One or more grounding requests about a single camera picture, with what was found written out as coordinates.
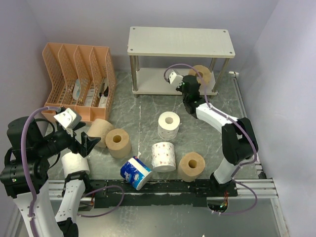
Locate brown roll sideways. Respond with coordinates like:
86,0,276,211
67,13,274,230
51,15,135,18
87,118,115,148

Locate brown roll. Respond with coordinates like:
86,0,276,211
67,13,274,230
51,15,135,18
105,128,131,158
188,65,211,85
178,152,205,182

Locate white dotted roll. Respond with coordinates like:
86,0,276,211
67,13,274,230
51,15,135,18
152,142,176,172
158,112,180,141

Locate blue paper roll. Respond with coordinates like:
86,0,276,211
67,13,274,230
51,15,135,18
120,157,153,191

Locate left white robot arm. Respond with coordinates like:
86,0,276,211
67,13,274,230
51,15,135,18
0,117,101,237

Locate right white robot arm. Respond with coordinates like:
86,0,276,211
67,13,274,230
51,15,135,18
169,75,258,197

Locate white two-tier shelf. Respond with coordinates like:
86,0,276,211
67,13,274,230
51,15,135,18
127,26,236,97

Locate plain white paper roll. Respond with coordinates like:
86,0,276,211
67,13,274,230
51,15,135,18
61,152,90,178

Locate white packets in organizer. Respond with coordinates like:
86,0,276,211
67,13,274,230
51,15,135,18
71,78,109,108

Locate black tool in organizer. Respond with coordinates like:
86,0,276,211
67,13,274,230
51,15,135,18
98,83,109,97

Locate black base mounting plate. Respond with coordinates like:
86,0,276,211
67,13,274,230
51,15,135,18
91,179,237,208

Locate orange plastic file organizer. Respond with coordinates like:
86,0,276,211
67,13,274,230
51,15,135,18
42,42,117,124

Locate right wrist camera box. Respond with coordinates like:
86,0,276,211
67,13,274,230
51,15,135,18
168,70,183,88

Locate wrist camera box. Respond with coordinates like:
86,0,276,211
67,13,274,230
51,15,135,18
54,108,81,129
168,70,183,88

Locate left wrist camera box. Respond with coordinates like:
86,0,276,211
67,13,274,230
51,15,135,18
54,108,81,129

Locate aluminium rail front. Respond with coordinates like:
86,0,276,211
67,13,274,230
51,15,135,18
48,179,278,201

